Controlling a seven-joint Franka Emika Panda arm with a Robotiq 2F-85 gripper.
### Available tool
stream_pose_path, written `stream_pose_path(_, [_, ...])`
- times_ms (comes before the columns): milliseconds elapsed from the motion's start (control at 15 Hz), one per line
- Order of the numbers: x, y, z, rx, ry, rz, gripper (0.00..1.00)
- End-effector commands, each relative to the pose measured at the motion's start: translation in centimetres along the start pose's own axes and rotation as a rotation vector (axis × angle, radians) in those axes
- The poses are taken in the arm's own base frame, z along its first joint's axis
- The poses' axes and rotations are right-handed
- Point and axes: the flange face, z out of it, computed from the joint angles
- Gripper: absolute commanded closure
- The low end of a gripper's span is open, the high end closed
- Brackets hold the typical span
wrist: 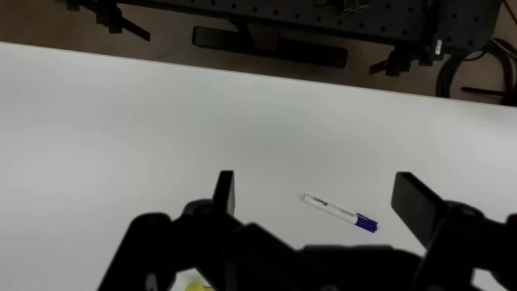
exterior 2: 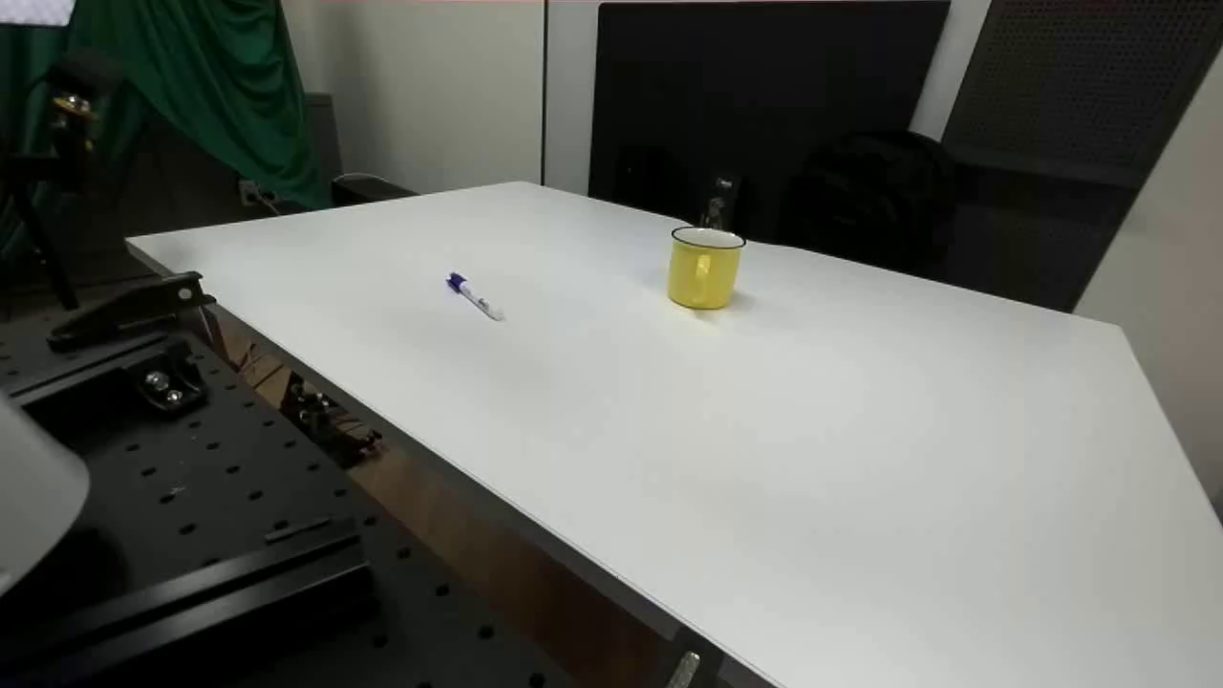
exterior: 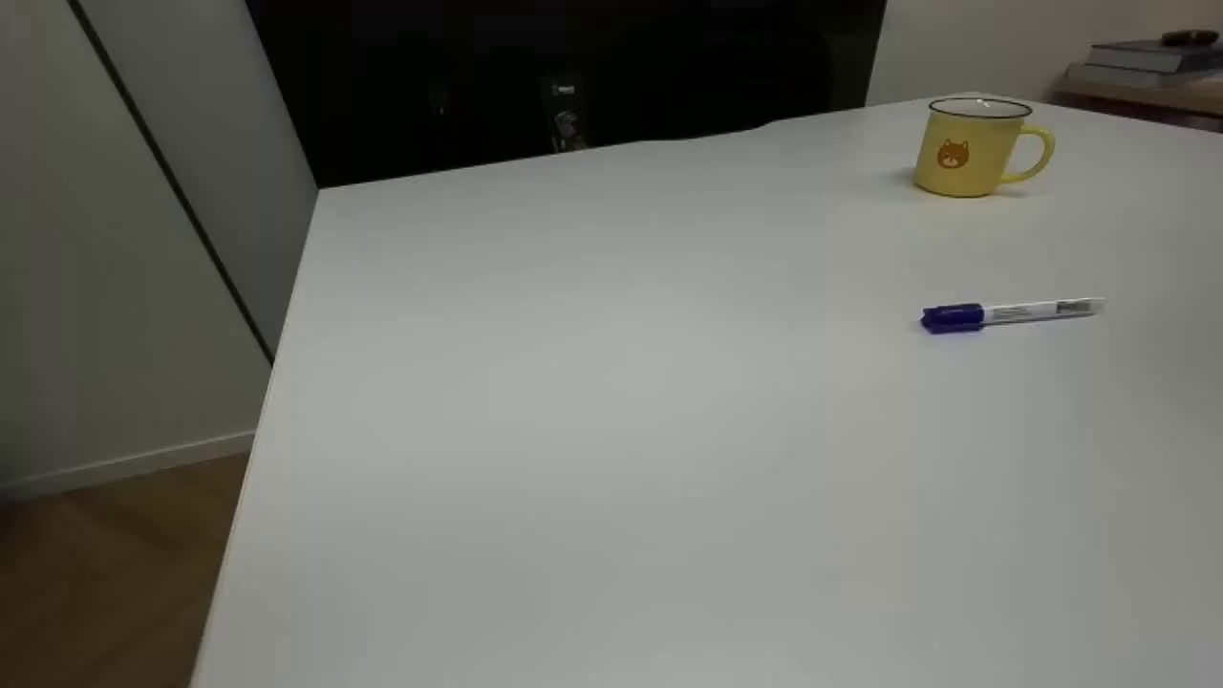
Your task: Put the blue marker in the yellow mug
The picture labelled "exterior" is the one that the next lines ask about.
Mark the blue capped white marker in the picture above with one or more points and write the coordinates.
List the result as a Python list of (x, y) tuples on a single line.
[(1018, 310)]

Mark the small black silver device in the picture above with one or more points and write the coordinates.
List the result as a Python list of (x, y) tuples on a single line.
[(562, 116)]

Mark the black cabinet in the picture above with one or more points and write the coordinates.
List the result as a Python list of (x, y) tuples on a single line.
[(421, 79)]

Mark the grey book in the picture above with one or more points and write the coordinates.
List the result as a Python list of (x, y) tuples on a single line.
[(1152, 55), (1122, 79)]

